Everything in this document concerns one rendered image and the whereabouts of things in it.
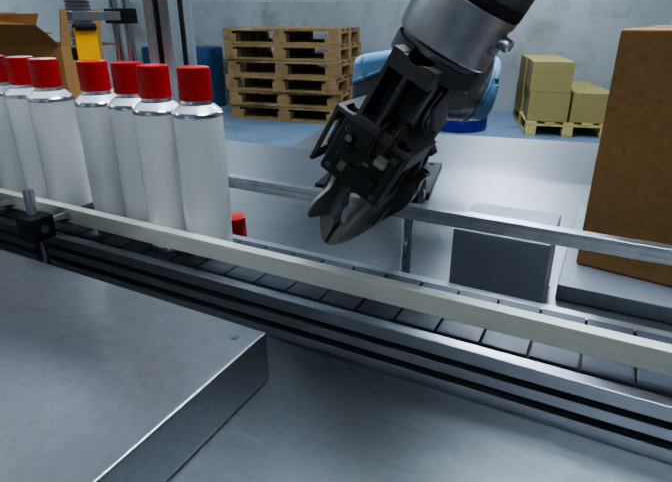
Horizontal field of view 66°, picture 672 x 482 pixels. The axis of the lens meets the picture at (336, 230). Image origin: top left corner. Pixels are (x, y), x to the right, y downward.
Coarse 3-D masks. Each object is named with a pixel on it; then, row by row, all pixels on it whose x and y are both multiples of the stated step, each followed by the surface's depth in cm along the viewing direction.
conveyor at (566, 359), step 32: (64, 224) 68; (160, 256) 59; (288, 288) 52; (320, 288) 52; (448, 288) 52; (416, 320) 47; (448, 320) 47; (576, 320) 47; (512, 352) 42; (544, 352) 42; (576, 352) 42; (640, 384) 39
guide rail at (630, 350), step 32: (0, 192) 69; (96, 224) 62; (128, 224) 59; (224, 256) 54; (256, 256) 52; (288, 256) 51; (352, 288) 47; (384, 288) 46; (416, 288) 45; (480, 320) 42; (512, 320) 41; (544, 320) 40; (608, 352) 38; (640, 352) 37
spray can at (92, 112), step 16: (80, 64) 58; (96, 64) 59; (80, 80) 59; (96, 80) 59; (80, 96) 60; (96, 96) 59; (112, 96) 61; (80, 112) 60; (96, 112) 59; (80, 128) 61; (96, 128) 60; (96, 144) 61; (112, 144) 61; (96, 160) 61; (112, 160) 62; (96, 176) 62; (112, 176) 62; (96, 192) 63; (112, 192) 63; (96, 208) 64; (112, 208) 64
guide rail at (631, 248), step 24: (264, 192) 58; (288, 192) 57; (312, 192) 55; (408, 216) 51; (432, 216) 50; (456, 216) 48; (480, 216) 48; (552, 240) 45; (576, 240) 44; (600, 240) 43; (624, 240) 43
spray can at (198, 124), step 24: (192, 72) 51; (192, 96) 52; (192, 120) 52; (216, 120) 54; (192, 144) 53; (216, 144) 54; (192, 168) 54; (216, 168) 55; (192, 192) 55; (216, 192) 56; (192, 216) 56; (216, 216) 57
